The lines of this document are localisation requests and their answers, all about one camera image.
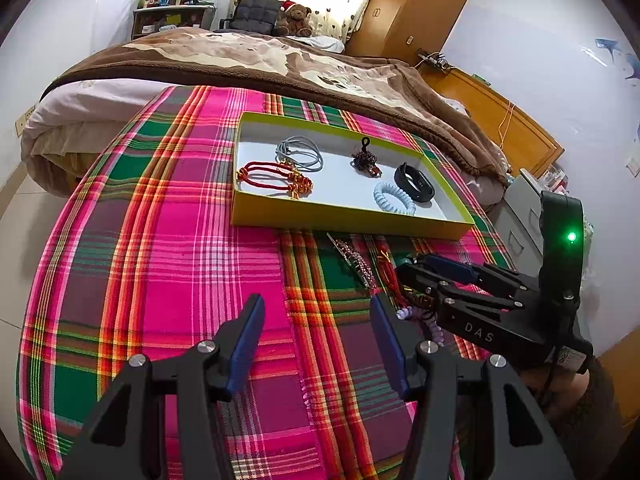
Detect pink plaid cloth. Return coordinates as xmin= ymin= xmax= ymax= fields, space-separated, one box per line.
xmin=15 ymin=85 xmax=518 ymax=480

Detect white bed quilt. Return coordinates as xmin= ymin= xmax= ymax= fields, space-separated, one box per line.
xmin=22 ymin=80 xmax=167 ymax=199

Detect light blue spiral hair tie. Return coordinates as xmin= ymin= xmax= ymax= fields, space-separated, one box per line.
xmin=373 ymin=181 xmax=417 ymax=216

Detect black wristband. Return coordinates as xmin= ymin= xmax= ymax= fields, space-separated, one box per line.
xmin=393 ymin=162 xmax=436 ymax=206

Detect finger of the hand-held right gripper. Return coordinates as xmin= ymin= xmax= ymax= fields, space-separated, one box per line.
xmin=424 ymin=254 xmax=539 ymax=294
xmin=395 ymin=262 xmax=502 ymax=312

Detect dark grey chair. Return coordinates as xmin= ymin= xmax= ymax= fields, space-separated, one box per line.
xmin=220 ymin=0 xmax=281 ymax=37

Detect shelf with small items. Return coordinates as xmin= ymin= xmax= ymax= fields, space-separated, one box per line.
xmin=131 ymin=4 xmax=217 ymax=41

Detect brown teddy bear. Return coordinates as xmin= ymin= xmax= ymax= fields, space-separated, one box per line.
xmin=276 ymin=0 xmax=314 ymax=39

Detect orange cable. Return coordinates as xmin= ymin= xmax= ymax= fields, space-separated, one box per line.
xmin=497 ymin=100 xmax=516 ymax=149

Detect power strip with plugs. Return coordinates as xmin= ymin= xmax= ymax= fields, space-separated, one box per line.
xmin=416 ymin=50 xmax=449 ymax=69

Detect purple spiral hair tie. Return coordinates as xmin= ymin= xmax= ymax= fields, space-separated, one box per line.
xmin=396 ymin=305 xmax=446 ymax=346

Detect dark bead bracelet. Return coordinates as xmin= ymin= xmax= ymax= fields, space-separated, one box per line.
xmin=350 ymin=137 xmax=382 ymax=177

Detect grey nightstand with drawers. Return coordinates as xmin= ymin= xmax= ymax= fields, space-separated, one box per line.
xmin=492 ymin=169 xmax=596 ymax=282

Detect wooden bed headboard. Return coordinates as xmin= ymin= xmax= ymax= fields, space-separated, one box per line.
xmin=419 ymin=67 xmax=566 ymax=167

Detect red string ornament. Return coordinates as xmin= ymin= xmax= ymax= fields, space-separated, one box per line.
xmin=376 ymin=250 xmax=409 ymax=307

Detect red cord bracelet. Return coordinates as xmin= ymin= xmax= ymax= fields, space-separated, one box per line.
xmin=236 ymin=160 xmax=315 ymax=200

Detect blue wall sticker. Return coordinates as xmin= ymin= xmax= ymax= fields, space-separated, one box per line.
xmin=582 ymin=37 xmax=640 ymax=82

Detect brown patterned blanket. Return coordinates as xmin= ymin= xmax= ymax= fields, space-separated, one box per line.
xmin=40 ymin=27 xmax=511 ymax=189

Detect person's right forearm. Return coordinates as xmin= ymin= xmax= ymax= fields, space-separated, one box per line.
xmin=520 ymin=355 xmax=629 ymax=466

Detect wooden wardrobe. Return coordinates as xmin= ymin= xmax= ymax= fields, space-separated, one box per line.
xmin=345 ymin=0 xmax=479 ymax=67

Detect yellow-green cardboard box tray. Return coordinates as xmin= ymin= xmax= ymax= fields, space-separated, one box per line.
xmin=230 ymin=111 xmax=476 ymax=242

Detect grey hair ties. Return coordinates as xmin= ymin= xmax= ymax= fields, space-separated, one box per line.
xmin=275 ymin=135 xmax=325 ymax=172

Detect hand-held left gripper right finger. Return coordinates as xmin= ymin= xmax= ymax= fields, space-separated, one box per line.
xmin=370 ymin=292 xmax=576 ymax=480

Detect silver beaded hair clip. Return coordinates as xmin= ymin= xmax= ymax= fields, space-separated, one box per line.
xmin=326 ymin=232 xmax=379 ymax=290

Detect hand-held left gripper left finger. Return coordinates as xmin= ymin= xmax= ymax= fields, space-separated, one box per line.
xmin=57 ymin=294 xmax=266 ymax=480

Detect small items on nightstand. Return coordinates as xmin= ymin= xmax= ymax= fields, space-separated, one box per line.
xmin=542 ymin=165 xmax=572 ymax=194

